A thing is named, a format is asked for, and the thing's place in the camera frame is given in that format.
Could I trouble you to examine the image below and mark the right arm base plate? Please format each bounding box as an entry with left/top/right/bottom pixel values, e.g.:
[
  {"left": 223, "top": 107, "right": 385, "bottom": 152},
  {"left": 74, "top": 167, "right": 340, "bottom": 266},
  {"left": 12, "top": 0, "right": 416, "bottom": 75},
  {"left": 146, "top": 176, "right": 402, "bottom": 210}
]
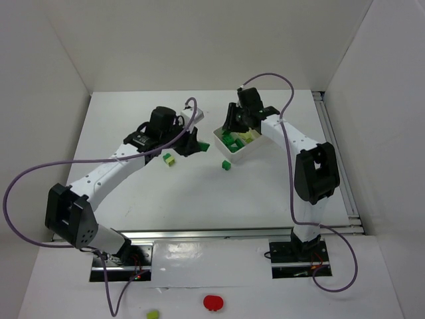
[{"left": 264, "top": 241, "right": 332, "bottom": 279}]

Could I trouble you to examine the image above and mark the light green bottom brick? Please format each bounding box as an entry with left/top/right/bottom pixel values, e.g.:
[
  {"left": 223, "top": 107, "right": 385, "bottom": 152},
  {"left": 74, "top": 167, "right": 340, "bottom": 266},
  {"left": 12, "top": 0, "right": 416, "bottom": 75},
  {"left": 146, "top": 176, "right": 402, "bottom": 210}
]
[{"left": 165, "top": 156, "right": 175, "bottom": 167}]

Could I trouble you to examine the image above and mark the light green brick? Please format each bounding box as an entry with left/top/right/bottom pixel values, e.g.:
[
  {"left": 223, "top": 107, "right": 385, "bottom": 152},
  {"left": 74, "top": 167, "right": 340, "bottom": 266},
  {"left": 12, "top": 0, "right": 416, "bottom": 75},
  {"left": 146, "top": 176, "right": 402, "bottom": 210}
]
[
  {"left": 238, "top": 132, "right": 254, "bottom": 144},
  {"left": 165, "top": 156, "right": 175, "bottom": 167}
]

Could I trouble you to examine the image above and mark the white divided sorting tray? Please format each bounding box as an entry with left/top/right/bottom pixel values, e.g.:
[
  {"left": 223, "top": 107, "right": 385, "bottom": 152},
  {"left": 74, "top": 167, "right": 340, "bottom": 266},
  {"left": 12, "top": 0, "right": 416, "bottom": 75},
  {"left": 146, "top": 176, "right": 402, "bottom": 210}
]
[{"left": 213, "top": 127, "right": 271, "bottom": 163}]

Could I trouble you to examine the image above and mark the light green brick foreground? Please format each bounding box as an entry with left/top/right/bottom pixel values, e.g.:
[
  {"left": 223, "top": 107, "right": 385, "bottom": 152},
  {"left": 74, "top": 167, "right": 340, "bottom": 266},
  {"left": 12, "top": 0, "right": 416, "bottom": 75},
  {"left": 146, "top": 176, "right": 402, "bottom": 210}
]
[{"left": 146, "top": 310, "right": 160, "bottom": 319}]

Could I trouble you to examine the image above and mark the dark green brick front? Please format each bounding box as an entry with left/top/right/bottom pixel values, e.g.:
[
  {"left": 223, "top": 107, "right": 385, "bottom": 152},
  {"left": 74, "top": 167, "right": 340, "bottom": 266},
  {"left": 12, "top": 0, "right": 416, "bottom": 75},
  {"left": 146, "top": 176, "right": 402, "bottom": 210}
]
[{"left": 228, "top": 139, "right": 244, "bottom": 153}]

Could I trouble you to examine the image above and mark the aluminium rail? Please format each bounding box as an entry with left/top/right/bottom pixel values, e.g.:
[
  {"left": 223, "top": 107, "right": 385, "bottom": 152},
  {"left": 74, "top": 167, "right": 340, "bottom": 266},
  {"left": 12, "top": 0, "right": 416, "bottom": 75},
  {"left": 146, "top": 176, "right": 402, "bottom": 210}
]
[
  {"left": 311, "top": 91, "right": 360, "bottom": 219},
  {"left": 52, "top": 226, "right": 363, "bottom": 241}
]

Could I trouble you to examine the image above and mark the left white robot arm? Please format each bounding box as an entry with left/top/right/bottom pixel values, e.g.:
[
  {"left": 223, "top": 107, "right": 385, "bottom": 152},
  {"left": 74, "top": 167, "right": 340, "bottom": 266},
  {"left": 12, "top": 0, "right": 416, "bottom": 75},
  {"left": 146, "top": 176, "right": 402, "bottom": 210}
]
[{"left": 44, "top": 106, "right": 204, "bottom": 264}]

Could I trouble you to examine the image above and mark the red round object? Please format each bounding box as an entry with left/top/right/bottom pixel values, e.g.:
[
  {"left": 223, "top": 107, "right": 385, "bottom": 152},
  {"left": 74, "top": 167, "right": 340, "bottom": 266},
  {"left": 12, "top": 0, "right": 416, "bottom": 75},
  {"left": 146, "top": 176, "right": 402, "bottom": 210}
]
[{"left": 203, "top": 294, "right": 224, "bottom": 312}]

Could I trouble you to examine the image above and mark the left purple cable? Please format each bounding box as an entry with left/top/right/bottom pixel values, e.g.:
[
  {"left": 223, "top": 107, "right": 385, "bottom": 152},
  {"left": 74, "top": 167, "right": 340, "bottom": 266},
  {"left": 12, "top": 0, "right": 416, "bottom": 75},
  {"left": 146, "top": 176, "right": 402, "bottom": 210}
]
[{"left": 2, "top": 96, "right": 199, "bottom": 317}]

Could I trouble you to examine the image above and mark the dark green base brick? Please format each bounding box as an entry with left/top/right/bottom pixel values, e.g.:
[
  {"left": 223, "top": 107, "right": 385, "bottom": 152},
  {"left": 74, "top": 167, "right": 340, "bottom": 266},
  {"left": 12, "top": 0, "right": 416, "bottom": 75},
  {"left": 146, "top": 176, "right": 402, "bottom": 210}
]
[{"left": 198, "top": 142, "right": 210, "bottom": 152}]

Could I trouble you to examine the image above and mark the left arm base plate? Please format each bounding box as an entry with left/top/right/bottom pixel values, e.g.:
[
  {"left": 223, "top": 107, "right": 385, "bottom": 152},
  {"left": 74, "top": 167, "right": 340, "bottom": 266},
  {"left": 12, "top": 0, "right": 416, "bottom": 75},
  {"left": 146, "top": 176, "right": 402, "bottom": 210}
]
[{"left": 104, "top": 243, "right": 153, "bottom": 282}]

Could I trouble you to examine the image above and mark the small dark green brick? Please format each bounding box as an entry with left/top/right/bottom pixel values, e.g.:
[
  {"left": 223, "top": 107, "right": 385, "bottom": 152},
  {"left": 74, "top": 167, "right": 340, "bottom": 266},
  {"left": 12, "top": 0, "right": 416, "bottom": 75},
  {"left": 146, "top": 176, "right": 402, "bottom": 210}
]
[{"left": 222, "top": 160, "right": 232, "bottom": 171}]

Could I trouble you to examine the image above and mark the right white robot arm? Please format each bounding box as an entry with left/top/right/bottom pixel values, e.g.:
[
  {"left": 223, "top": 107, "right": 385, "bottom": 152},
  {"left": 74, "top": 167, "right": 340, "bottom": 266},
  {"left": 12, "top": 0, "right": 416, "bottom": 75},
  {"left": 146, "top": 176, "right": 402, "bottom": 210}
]
[{"left": 223, "top": 88, "right": 340, "bottom": 259}]

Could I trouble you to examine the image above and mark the aluminium rail front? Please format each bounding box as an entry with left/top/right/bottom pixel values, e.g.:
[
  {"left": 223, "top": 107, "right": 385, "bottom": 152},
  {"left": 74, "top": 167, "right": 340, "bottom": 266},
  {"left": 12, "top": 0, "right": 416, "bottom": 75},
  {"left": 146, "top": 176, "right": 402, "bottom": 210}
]
[{"left": 52, "top": 226, "right": 363, "bottom": 241}]

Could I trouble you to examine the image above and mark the aluminium rail right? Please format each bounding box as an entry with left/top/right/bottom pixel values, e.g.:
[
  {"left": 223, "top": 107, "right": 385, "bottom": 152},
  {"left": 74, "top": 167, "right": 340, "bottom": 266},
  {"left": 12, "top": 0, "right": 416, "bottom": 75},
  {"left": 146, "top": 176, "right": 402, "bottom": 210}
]
[{"left": 311, "top": 91, "right": 360, "bottom": 219}]

